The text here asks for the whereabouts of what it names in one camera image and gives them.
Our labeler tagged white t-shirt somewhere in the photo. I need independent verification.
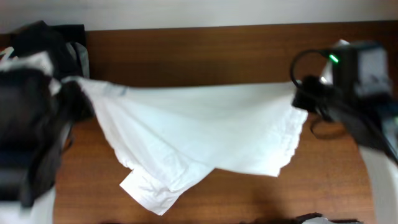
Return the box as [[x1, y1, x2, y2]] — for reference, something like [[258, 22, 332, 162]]
[[77, 78, 308, 215]]

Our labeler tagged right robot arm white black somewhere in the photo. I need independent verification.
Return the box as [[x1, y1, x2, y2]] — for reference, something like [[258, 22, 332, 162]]
[[289, 40, 397, 223]]

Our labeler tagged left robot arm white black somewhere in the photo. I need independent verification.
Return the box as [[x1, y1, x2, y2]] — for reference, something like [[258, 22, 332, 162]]
[[1, 68, 94, 223]]

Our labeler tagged black shirt with white lettering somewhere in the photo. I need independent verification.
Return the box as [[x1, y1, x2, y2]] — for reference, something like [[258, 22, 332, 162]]
[[1, 21, 86, 86]]

